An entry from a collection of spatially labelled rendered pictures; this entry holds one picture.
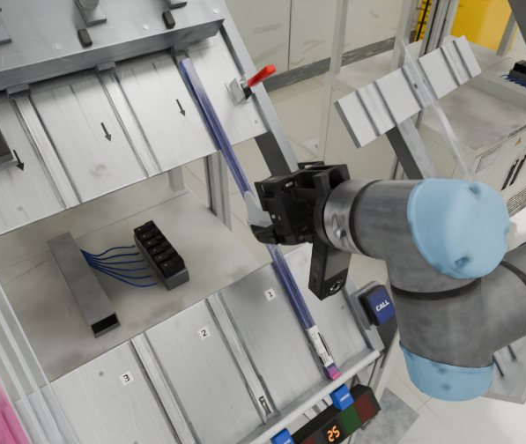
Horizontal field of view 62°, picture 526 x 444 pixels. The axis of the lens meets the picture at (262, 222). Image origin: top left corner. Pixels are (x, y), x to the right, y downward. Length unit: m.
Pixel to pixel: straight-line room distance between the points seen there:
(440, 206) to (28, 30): 0.48
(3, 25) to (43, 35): 0.04
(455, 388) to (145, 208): 0.86
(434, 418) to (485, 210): 1.22
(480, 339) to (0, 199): 0.53
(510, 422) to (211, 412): 1.15
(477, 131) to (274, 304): 1.03
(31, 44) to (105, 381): 0.40
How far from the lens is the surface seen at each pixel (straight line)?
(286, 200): 0.49
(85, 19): 0.62
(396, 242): 0.37
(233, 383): 0.64
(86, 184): 0.60
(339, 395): 0.70
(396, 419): 1.49
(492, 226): 0.37
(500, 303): 0.43
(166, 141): 0.63
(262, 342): 0.64
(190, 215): 1.08
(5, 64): 0.59
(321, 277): 0.52
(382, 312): 0.69
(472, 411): 1.59
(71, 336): 0.92
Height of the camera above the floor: 1.33
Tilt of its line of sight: 43 degrees down
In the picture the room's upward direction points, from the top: straight up
